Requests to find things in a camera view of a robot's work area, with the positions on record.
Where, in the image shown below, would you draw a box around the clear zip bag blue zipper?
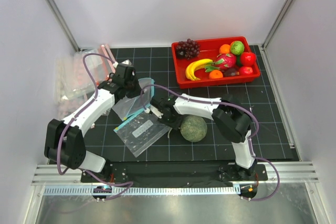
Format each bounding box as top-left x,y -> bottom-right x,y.
112,86 -> 154,121

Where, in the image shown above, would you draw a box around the green netted melon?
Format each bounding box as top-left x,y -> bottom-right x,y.
167,115 -> 207,143

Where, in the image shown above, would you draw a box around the clear zip bag white label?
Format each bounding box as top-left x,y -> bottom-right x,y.
114,111 -> 172,157

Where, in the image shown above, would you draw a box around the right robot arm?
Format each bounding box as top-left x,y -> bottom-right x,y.
150,94 -> 257,180

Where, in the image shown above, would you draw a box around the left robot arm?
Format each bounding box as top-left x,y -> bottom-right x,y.
44,60 -> 141,182

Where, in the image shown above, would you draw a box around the stack of pink zip bags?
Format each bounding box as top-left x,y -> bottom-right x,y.
55,47 -> 115,103

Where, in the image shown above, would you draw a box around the clear bag pink dots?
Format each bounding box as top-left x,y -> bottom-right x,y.
57,99 -> 80,120

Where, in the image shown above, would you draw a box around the yellow banana bunch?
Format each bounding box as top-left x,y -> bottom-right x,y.
185,59 -> 213,81

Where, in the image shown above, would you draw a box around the orange tangerine front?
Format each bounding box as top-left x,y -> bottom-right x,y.
208,70 -> 224,79

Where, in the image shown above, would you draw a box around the orange tangerine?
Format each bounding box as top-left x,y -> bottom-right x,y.
219,44 -> 230,54
208,70 -> 224,79

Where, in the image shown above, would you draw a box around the purple grape bunch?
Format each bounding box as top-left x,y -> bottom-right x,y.
176,39 -> 200,60

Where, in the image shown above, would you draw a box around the pink dragon fruit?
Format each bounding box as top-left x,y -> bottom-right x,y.
205,53 -> 237,72

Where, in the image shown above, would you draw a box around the orange tangerine back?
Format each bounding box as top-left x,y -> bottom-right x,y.
219,44 -> 230,54

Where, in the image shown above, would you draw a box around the red apple small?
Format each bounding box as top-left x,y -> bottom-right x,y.
238,66 -> 253,76

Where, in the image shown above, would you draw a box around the green cabbage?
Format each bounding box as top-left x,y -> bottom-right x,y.
230,40 -> 245,56

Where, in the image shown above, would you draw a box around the red apple large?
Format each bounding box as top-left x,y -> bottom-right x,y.
240,52 -> 257,67

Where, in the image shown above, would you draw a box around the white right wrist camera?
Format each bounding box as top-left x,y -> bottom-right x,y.
144,105 -> 163,119

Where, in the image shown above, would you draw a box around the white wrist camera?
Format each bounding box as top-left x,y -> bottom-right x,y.
122,59 -> 132,66
144,105 -> 163,119

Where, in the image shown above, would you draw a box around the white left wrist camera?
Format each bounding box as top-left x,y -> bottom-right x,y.
122,59 -> 132,66

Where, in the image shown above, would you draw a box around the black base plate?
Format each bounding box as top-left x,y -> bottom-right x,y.
80,161 -> 268,188

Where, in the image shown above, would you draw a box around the left aluminium corner post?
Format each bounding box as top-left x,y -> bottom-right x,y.
45,0 -> 80,51

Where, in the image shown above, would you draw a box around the aluminium corner post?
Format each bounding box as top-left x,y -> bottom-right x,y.
261,0 -> 295,50
45,0 -> 80,51

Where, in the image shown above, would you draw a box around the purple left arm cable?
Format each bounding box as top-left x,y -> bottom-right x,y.
56,52 -> 134,204

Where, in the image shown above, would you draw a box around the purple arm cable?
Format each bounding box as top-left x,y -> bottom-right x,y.
140,84 -> 281,202
56,52 -> 134,204

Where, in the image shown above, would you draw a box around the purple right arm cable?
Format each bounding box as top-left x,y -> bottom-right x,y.
140,84 -> 281,202

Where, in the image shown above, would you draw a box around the aluminium slotted rail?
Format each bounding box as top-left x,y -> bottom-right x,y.
43,185 -> 240,196

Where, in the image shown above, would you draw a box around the right aluminium corner post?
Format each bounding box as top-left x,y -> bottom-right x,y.
261,0 -> 295,50

